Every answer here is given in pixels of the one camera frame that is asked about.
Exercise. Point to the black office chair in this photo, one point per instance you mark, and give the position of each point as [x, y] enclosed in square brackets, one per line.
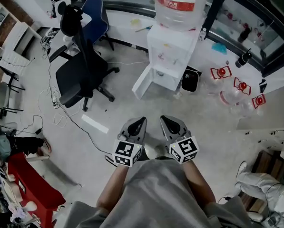
[82, 65]

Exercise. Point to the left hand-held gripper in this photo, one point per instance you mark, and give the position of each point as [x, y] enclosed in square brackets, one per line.
[126, 152]

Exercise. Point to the white power strip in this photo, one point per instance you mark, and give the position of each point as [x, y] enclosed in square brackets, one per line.
[55, 101]

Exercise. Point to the person's left forearm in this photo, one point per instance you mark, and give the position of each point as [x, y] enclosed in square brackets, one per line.
[113, 189]

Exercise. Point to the dark bottle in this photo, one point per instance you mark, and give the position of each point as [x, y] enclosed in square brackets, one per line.
[244, 35]

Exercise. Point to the black flask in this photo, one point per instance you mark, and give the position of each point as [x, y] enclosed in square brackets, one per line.
[242, 58]

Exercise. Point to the empty clear jug red cap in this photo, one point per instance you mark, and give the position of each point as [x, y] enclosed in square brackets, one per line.
[253, 106]
[234, 94]
[220, 73]

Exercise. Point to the clear water jug red label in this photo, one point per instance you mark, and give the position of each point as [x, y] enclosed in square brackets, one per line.
[179, 6]

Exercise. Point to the black trash bin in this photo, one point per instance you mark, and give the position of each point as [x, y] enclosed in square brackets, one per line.
[190, 79]

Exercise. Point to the red table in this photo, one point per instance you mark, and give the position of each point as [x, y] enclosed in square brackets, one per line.
[34, 186]

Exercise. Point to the white water dispenser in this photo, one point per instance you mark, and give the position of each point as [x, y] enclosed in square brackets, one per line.
[171, 49]

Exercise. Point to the blue chair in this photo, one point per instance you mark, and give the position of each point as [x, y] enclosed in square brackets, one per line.
[96, 18]

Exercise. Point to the white shelf unit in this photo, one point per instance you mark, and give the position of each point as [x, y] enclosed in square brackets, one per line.
[11, 39]

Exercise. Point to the white cabinet door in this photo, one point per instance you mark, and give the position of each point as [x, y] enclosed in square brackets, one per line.
[141, 83]

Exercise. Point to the white drawer cabinet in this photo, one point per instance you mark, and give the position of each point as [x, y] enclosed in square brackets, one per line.
[267, 133]

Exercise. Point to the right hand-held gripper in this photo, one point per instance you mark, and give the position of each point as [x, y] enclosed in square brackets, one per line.
[183, 148]

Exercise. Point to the person's white shoes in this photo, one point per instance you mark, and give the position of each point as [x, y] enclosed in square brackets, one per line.
[154, 149]

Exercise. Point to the white flat strip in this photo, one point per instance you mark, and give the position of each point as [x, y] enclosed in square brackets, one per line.
[94, 124]

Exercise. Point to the small clear bottle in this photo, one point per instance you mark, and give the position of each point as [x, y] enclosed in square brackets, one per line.
[202, 34]

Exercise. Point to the teal plastic bag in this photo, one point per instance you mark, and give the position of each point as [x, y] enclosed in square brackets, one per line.
[219, 49]

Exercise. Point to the person's right forearm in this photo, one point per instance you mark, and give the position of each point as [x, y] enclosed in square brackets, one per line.
[198, 184]

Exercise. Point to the black power adapter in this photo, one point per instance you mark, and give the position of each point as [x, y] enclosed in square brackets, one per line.
[38, 131]

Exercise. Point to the black frame table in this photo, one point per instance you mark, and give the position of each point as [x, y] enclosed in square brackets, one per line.
[9, 89]

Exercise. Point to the black window post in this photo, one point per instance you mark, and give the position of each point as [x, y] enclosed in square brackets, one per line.
[215, 11]

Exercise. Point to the person's grey shirt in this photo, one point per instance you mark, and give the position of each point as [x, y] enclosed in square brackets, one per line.
[156, 193]

